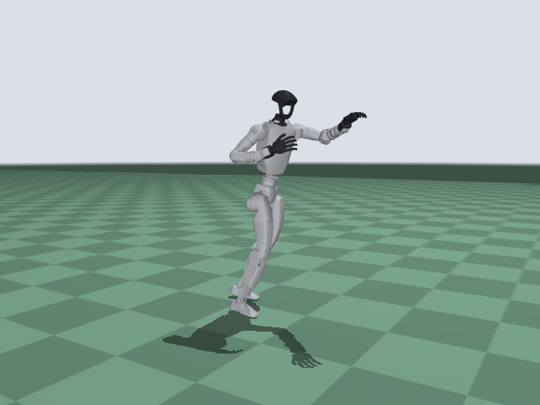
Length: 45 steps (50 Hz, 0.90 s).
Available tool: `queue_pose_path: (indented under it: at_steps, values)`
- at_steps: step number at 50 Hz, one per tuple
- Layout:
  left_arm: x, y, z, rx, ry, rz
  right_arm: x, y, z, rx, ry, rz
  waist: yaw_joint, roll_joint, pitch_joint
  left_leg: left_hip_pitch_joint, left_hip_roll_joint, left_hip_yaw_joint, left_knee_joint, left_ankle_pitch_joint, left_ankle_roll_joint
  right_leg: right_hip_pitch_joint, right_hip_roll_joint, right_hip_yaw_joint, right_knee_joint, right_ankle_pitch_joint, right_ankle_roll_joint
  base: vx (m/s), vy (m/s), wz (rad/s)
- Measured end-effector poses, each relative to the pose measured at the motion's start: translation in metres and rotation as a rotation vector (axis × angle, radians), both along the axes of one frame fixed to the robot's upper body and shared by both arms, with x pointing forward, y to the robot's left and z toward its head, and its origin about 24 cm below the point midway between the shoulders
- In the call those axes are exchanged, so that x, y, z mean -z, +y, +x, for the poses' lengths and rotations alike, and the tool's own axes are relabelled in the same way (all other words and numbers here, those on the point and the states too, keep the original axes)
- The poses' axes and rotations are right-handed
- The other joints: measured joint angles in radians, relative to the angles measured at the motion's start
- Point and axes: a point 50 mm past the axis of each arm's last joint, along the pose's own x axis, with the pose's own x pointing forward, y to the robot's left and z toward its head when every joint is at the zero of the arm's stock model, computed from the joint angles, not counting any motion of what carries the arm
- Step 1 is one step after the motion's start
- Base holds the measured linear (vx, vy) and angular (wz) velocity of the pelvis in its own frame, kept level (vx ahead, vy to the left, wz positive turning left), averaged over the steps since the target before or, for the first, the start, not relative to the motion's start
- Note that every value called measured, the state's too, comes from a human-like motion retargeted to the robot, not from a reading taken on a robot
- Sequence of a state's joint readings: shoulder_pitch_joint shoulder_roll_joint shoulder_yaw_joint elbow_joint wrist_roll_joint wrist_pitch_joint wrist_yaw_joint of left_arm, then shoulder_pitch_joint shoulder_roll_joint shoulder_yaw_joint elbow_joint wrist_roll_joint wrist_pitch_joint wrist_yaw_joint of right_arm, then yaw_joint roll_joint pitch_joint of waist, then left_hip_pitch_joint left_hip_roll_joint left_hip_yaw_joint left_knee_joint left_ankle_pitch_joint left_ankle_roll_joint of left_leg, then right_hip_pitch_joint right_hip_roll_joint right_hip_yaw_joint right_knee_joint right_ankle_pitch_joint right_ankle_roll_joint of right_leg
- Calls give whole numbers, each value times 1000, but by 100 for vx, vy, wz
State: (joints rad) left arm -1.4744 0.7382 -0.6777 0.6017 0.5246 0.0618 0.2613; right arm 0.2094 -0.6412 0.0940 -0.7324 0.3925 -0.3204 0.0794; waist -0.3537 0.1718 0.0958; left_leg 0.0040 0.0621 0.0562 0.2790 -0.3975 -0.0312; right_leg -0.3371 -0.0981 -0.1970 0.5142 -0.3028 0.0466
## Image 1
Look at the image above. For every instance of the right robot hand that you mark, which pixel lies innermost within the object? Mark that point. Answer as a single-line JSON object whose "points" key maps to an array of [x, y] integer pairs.
{"points": [[279, 146]]}

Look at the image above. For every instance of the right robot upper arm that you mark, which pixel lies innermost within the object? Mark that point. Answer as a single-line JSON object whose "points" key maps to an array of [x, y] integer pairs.
{"points": [[257, 132]]}

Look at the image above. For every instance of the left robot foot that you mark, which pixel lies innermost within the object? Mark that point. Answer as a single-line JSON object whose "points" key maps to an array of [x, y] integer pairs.
{"points": [[235, 290]]}

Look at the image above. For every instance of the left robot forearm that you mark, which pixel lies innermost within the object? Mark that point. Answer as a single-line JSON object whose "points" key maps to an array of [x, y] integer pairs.
{"points": [[333, 133]]}

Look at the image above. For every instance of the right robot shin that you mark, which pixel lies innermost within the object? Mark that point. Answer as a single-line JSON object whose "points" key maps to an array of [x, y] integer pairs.
{"points": [[251, 275]]}

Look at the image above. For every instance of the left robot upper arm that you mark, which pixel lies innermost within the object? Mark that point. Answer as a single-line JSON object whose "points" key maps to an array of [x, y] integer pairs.
{"points": [[310, 133]]}

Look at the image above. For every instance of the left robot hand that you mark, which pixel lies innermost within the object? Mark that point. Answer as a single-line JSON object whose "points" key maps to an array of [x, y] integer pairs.
{"points": [[347, 120]]}

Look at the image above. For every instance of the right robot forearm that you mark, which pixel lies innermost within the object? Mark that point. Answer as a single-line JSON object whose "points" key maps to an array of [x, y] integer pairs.
{"points": [[248, 157]]}

